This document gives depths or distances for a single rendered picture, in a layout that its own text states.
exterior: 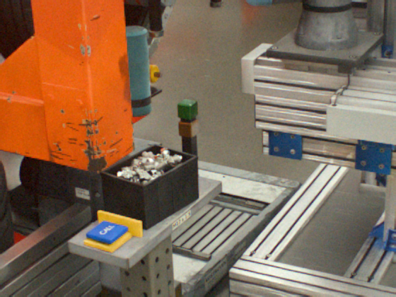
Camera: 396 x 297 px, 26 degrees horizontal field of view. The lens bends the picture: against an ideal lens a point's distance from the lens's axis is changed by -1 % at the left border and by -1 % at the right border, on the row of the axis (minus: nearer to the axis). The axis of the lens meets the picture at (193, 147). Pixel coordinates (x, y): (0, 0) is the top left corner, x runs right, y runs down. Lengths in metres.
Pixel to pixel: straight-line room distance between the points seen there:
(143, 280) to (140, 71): 0.69
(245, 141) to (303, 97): 1.50
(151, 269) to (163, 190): 0.20
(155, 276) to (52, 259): 0.27
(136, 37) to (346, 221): 0.80
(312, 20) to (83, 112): 0.58
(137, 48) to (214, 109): 1.45
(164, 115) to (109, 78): 1.78
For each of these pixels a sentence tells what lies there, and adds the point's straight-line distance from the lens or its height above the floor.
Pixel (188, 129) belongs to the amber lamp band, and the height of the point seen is 0.59.
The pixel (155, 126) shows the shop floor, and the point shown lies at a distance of 3.76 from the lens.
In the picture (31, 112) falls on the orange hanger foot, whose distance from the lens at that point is 2.21.
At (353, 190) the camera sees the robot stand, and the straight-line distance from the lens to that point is 2.71.
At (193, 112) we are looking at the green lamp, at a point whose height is 0.64.
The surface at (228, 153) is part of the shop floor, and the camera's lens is 3.46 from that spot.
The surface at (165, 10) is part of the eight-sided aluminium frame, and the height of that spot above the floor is 0.71.
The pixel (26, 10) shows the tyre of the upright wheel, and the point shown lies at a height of 0.83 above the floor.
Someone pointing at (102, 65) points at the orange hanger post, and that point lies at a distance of 2.08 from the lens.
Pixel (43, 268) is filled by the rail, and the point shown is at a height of 0.31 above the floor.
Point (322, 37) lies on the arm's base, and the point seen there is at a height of 0.85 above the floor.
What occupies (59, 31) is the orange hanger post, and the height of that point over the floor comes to 0.88.
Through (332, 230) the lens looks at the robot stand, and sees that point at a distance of 2.48.
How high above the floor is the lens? 1.43
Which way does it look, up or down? 24 degrees down
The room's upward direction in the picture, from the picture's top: 3 degrees counter-clockwise
